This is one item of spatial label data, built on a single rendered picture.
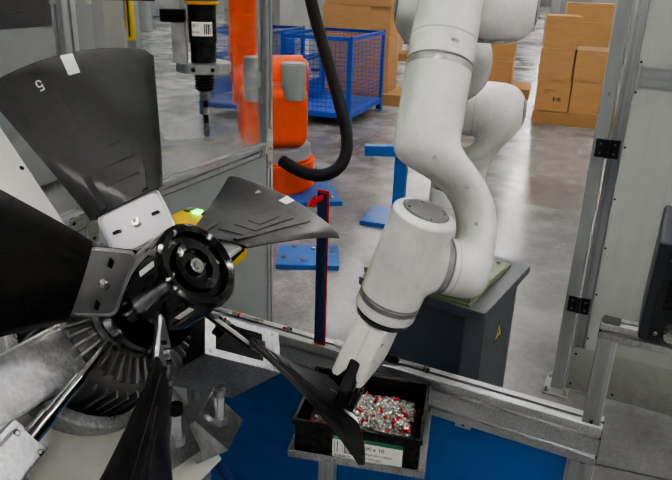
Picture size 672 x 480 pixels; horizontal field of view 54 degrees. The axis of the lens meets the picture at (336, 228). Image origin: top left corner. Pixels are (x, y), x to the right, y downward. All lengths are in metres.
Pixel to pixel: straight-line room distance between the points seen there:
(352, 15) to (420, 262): 8.18
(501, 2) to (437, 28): 0.16
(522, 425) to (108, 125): 0.87
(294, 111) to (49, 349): 4.02
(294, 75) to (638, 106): 2.77
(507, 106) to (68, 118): 0.86
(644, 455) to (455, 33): 2.07
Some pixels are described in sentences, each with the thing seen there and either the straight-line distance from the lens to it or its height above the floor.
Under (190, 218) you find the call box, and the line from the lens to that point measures 1.44.
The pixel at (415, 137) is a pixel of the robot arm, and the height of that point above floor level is 1.38.
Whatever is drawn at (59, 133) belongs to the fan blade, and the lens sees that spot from 0.96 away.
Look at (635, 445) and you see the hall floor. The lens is 2.75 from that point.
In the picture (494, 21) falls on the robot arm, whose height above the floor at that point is 1.51.
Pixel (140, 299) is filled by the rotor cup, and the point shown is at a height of 1.19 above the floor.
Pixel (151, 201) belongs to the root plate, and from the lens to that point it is 0.91.
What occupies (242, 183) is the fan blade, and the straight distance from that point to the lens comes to 1.17.
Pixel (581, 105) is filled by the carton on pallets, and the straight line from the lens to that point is 8.39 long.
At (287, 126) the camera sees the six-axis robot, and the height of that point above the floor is 0.55.
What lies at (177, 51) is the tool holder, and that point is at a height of 1.47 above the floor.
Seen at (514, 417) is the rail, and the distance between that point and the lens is 1.28.
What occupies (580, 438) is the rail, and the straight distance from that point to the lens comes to 1.27.
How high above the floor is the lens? 1.57
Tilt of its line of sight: 21 degrees down
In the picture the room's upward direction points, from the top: 2 degrees clockwise
